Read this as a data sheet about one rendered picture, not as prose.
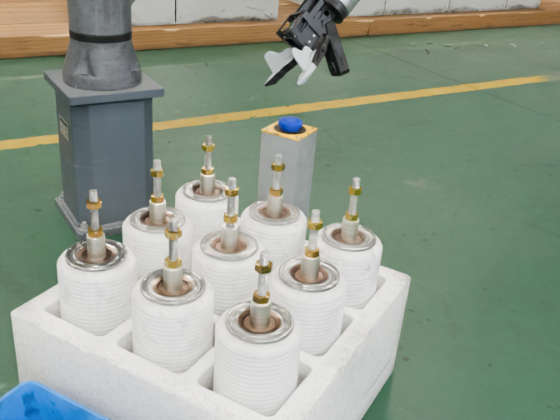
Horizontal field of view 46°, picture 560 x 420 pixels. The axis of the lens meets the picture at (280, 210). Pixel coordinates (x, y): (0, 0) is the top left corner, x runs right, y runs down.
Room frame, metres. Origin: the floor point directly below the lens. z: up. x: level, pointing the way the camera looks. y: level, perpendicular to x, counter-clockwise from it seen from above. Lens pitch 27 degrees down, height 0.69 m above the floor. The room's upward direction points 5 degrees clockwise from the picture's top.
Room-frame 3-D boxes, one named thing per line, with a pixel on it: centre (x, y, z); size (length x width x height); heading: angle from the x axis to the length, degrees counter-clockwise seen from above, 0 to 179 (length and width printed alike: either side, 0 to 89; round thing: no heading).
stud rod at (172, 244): (0.65, 0.12, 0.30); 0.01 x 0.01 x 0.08
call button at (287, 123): (1.05, -0.01, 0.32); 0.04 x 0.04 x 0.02
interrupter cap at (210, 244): (0.75, 0.06, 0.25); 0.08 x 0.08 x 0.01
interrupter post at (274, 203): (0.86, 0.01, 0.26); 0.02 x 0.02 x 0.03
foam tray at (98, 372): (0.75, 0.06, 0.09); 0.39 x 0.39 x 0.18; 62
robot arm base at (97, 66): (1.28, 0.37, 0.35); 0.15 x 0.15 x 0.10
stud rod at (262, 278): (0.59, 0.01, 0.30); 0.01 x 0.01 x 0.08
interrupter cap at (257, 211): (0.86, 0.01, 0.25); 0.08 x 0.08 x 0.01
